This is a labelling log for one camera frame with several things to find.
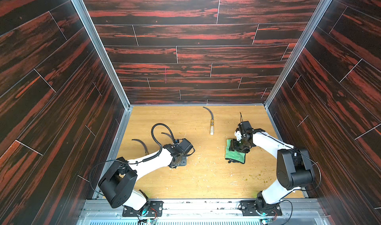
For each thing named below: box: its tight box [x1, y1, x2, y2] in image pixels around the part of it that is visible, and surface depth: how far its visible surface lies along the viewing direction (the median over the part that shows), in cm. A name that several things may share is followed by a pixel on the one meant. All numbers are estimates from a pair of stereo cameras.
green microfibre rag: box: [225, 138, 246, 165], surface depth 90 cm
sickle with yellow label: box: [202, 106, 215, 136], surface depth 109 cm
